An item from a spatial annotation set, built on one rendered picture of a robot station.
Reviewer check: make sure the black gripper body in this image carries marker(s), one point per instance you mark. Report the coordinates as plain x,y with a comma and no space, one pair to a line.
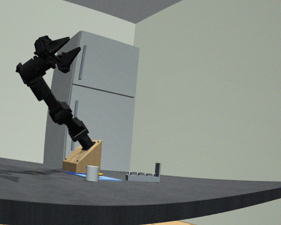
43,61

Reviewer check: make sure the grey cylinder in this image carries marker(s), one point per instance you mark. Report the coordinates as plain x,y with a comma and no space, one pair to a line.
92,173

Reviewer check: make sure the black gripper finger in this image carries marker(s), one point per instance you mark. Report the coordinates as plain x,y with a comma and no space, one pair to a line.
54,46
70,56

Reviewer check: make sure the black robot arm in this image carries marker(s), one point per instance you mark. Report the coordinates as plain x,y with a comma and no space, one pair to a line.
60,112

